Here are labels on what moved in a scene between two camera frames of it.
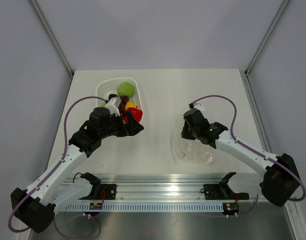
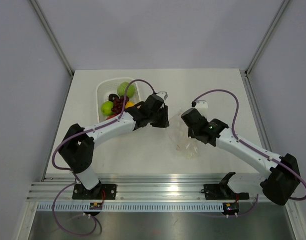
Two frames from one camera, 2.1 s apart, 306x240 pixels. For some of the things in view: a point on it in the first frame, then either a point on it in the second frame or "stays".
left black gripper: [130, 129] → [163, 121]
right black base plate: [222, 191] stays
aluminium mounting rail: [136, 187] stays
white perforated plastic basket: [106, 86] stays
